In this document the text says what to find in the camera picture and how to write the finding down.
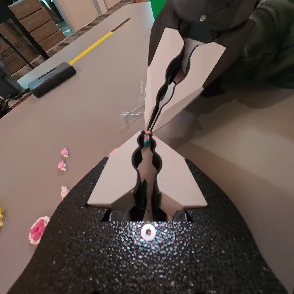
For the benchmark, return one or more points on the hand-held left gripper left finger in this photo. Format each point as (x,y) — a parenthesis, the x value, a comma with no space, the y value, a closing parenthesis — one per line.
(114,181)

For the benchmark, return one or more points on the teal pink lego assembly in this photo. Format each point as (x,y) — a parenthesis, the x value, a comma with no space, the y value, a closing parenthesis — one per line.
(146,140)

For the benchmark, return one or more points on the small pink white lego piece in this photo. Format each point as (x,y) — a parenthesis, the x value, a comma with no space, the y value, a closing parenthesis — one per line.
(147,132)

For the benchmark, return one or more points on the large printed cardboard box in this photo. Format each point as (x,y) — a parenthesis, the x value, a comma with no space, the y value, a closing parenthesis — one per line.
(16,49)

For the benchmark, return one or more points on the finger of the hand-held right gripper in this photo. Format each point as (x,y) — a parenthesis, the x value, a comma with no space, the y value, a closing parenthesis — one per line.
(160,57)
(202,66)

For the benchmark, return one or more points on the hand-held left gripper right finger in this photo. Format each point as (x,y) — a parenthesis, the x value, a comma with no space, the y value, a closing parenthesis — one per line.
(179,183)

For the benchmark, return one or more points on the black camera device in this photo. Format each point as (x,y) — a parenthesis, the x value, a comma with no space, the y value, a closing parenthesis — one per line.
(8,80)

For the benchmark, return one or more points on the clear plastic lego part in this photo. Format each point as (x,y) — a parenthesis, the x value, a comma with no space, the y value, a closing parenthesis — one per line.
(137,108)

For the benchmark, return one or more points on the round white pink lego plate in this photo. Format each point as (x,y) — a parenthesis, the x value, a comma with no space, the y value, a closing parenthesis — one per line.
(38,229)

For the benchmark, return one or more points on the black power bank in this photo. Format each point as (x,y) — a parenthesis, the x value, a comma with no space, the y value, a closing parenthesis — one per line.
(52,78)

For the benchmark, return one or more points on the green panel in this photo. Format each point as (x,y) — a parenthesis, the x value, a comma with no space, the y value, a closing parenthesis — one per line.
(157,8)

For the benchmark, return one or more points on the yellow piece at edge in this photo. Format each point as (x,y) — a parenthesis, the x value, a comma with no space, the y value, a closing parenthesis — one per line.
(1,216)

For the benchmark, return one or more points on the brown cardboard box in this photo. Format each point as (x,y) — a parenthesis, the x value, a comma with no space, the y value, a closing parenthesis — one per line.
(44,31)
(52,41)
(25,6)
(36,19)

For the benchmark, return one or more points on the person's right forearm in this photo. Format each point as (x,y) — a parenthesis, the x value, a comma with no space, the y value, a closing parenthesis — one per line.
(271,46)

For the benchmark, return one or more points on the group of pink lego petals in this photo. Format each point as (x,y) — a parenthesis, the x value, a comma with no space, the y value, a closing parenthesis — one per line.
(64,152)

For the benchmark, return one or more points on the brown tape strip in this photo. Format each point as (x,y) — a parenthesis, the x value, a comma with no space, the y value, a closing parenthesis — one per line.
(120,24)

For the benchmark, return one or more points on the stacked cardboard boxes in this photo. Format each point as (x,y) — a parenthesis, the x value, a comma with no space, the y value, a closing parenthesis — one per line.
(32,36)

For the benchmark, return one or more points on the yellow tape strip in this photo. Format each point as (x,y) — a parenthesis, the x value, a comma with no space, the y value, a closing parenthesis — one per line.
(91,47)

